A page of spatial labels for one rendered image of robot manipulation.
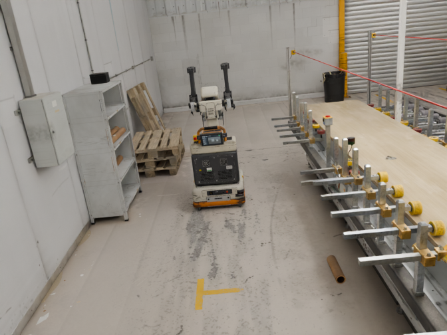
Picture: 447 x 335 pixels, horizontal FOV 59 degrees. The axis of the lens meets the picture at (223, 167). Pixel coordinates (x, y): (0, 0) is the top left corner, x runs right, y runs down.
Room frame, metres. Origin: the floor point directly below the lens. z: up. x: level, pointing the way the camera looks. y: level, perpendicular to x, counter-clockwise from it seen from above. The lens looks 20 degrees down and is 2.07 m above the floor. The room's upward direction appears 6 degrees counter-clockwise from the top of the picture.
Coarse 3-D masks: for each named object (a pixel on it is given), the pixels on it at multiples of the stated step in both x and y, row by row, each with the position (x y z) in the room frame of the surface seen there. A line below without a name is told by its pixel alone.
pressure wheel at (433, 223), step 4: (440, 220) 1.84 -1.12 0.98; (432, 224) 1.83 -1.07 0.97; (436, 224) 1.82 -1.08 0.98; (440, 224) 1.81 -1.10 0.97; (432, 228) 1.83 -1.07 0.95; (436, 228) 1.80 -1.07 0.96; (440, 228) 1.80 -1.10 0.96; (444, 228) 1.80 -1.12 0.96; (432, 232) 1.83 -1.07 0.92; (436, 232) 1.80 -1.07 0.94; (440, 232) 1.80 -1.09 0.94; (444, 232) 1.80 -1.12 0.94
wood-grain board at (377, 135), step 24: (336, 120) 4.44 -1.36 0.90; (360, 120) 4.33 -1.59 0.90; (384, 120) 4.21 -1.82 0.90; (360, 144) 3.48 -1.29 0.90; (384, 144) 3.41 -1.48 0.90; (408, 144) 3.34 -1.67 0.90; (432, 144) 3.27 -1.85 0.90; (360, 168) 2.94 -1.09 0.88; (384, 168) 2.84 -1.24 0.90; (408, 168) 2.79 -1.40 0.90; (432, 168) 2.74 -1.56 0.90; (408, 192) 2.38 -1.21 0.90; (432, 192) 2.34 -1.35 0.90; (408, 216) 2.08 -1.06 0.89; (432, 216) 2.03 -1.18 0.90; (432, 240) 1.79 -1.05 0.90
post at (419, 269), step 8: (424, 224) 1.62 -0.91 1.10; (424, 232) 1.61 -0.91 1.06; (416, 240) 1.65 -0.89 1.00; (424, 240) 1.61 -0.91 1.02; (424, 248) 1.61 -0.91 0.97; (416, 264) 1.63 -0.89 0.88; (416, 272) 1.62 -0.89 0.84; (424, 272) 1.61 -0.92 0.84; (416, 280) 1.62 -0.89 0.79; (416, 288) 1.61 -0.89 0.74
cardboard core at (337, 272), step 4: (332, 256) 2.96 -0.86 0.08; (328, 260) 2.94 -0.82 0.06; (332, 260) 2.90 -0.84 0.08; (336, 260) 2.91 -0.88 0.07; (332, 264) 2.85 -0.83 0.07; (336, 264) 2.84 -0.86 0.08; (332, 268) 2.82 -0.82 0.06; (336, 268) 2.78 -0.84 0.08; (340, 268) 2.79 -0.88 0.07; (332, 272) 2.79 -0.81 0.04; (336, 272) 2.74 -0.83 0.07; (340, 272) 2.72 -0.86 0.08; (336, 276) 2.70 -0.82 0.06; (340, 276) 2.68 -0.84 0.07; (344, 276) 2.68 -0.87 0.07; (336, 280) 2.68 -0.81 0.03; (340, 280) 2.71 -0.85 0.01; (344, 280) 2.68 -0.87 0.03
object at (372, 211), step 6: (408, 204) 2.10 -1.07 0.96; (348, 210) 2.11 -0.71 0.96; (354, 210) 2.10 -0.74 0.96; (360, 210) 2.09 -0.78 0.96; (366, 210) 2.08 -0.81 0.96; (372, 210) 2.08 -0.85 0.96; (378, 210) 2.08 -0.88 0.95; (408, 210) 2.07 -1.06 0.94; (336, 216) 2.08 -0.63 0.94; (342, 216) 2.08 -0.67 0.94; (348, 216) 2.08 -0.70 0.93
